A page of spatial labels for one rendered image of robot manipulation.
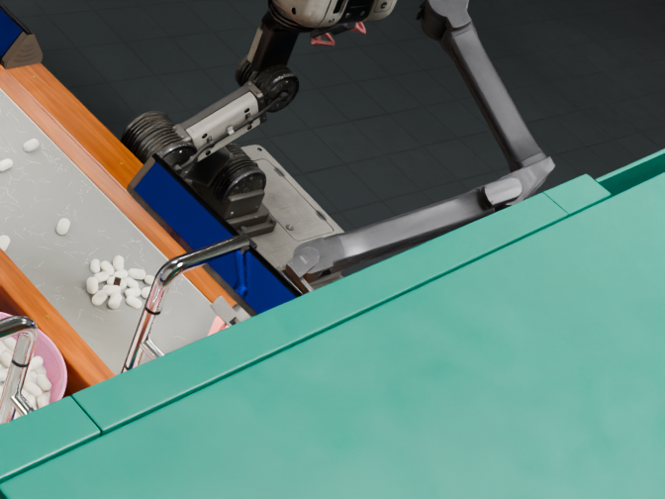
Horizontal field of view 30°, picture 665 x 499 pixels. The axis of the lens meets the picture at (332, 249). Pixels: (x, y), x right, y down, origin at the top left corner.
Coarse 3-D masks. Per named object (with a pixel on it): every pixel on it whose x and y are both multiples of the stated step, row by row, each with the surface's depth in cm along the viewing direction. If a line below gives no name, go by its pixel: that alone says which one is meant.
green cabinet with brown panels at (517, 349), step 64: (576, 192) 104; (640, 192) 108; (448, 256) 90; (512, 256) 93; (576, 256) 97; (640, 256) 100; (256, 320) 78; (320, 320) 80; (384, 320) 82; (448, 320) 85; (512, 320) 87; (576, 320) 90; (640, 320) 93; (128, 384) 70; (192, 384) 72; (256, 384) 74; (320, 384) 76; (384, 384) 78; (448, 384) 80; (512, 384) 82; (576, 384) 84; (640, 384) 87; (0, 448) 64; (64, 448) 65; (128, 448) 67; (192, 448) 68; (256, 448) 70; (320, 448) 72; (384, 448) 74; (448, 448) 75; (512, 448) 77; (576, 448) 80; (640, 448) 82
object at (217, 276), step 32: (160, 160) 202; (128, 192) 205; (160, 192) 201; (192, 192) 199; (160, 224) 201; (192, 224) 198; (224, 224) 196; (256, 256) 193; (224, 288) 195; (256, 288) 192; (288, 288) 190
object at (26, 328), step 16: (0, 320) 164; (16, 320) 164; (32, 320) 166; (0, 336) 162; (32, 336) 167; (16, 352) 169; (32, 352) 170; (16, 368) 171; (16, 384) 173; (0, 400) 178; (16, 400) 174; (0, 416) 177
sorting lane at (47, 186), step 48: (0, 96) 263; (0, 144) 251; (48, 144) 257; (0, 192) 240; (48, 192) 245; (96, 192) 250; (48, 240) 235; (96, 240) 240; (144, 240) 245; (48, 288) 225; (192, 288) 239; (96, 336) 220; (192, 336) 229
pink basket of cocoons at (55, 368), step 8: (0, 312) 213; (40, 336) 212; (40, 344) 213; (48, 344) 212; (40, 352) 213; (48, 352) 212; (56, 352) 210; (48, 360) 212; (56, 360) 210; (48, 368) 211; (56, 368) 210; (64, 368) 208; (48, 376) 211; (56, 376) 209; (64, 376) 207; (56, 384) 208; (64, 384) 205; (56, 392) 206; (56, 400) 202
